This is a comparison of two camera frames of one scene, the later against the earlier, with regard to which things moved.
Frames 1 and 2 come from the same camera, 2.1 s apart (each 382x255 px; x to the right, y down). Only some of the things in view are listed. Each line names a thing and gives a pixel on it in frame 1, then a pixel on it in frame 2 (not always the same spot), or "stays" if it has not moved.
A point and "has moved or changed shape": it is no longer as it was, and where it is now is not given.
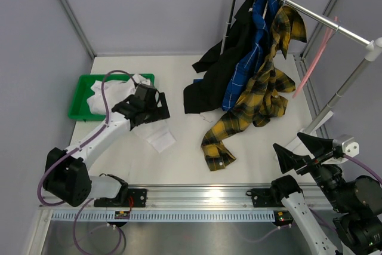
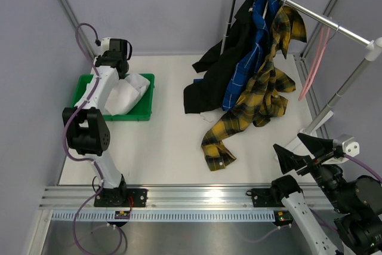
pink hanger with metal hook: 333,31 has moved or changed shape
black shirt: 208,94 stays
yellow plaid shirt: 259,100 stays
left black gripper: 160,113 → 103,56
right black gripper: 288,160 stays
